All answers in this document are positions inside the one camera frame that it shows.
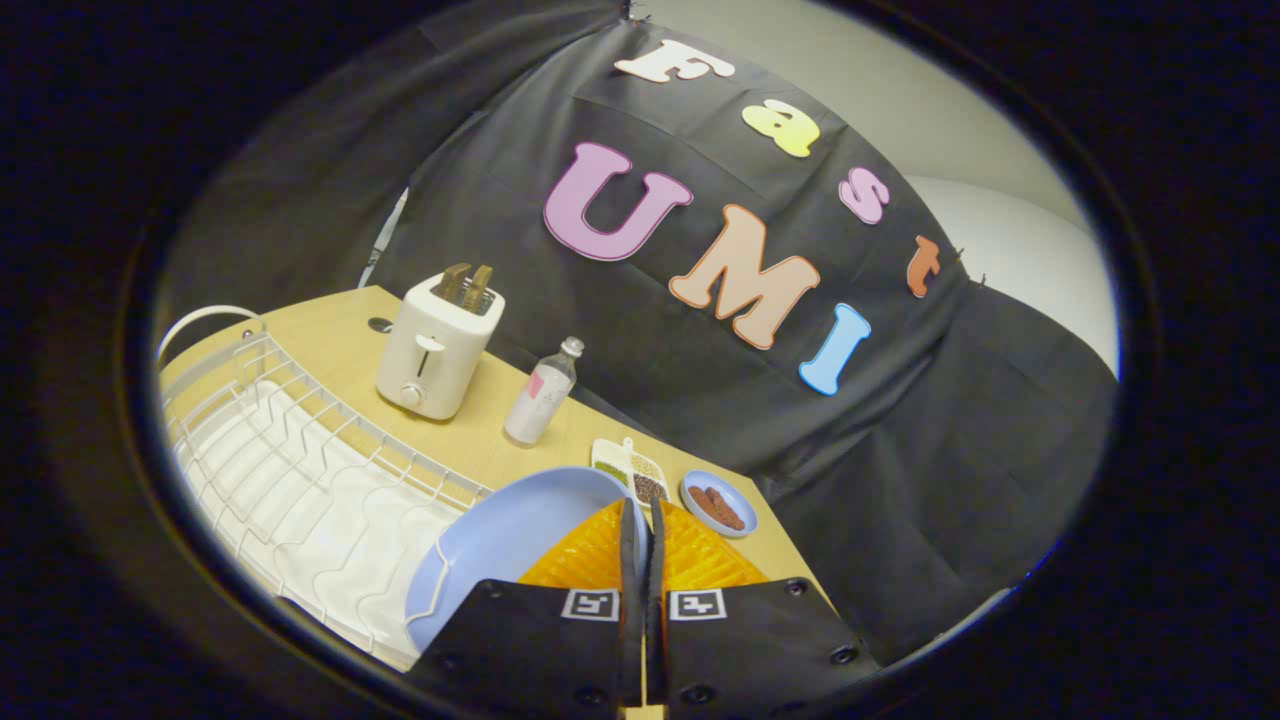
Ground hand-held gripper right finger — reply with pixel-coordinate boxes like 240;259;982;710
646;498;882;713

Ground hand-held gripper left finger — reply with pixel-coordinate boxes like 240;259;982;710
407;497;645;713

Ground light blue plate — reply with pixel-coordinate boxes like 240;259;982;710
405;466;649;655

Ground white wire dish rack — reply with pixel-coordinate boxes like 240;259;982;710
157;305;495;672

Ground small blue dish with sausages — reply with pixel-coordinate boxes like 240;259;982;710
680;470;759;539

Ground white divided tray with grains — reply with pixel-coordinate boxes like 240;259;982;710
590;437;672;506

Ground clear bottle with pink label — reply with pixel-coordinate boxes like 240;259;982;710
503;336;586;447

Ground black backdrop cloth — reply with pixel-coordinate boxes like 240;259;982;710
158;0;1119;666

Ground white toaster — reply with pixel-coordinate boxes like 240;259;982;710
376;272;507;421

